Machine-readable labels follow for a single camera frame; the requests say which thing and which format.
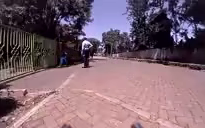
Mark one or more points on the person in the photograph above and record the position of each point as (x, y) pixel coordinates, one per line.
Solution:
(86, 50)
(63, 59)

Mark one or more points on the red brick paved road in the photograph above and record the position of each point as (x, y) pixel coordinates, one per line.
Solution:
(130, 90)

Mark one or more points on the verge strip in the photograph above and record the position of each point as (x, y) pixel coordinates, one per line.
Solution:
(170, 62)

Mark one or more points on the robot's own part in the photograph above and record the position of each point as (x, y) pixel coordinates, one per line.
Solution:
(66, 126)
(136, 125)

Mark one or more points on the large tree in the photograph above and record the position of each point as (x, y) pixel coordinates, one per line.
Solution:
(46, 16)

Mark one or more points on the pale kerb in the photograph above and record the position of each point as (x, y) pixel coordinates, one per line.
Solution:
(40, 103)

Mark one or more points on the row of trees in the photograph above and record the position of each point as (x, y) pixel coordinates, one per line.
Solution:
(166, 23)

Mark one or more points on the pale metal gate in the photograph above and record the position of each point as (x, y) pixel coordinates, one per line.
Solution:
(10, 51)

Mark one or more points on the dirt verge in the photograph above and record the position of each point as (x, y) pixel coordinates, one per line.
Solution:
(15, 101)

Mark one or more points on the green fence wall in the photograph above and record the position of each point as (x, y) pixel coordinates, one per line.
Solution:
(45, 51)

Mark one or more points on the long grey wall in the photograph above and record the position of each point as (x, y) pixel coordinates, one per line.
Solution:
(176, 55)

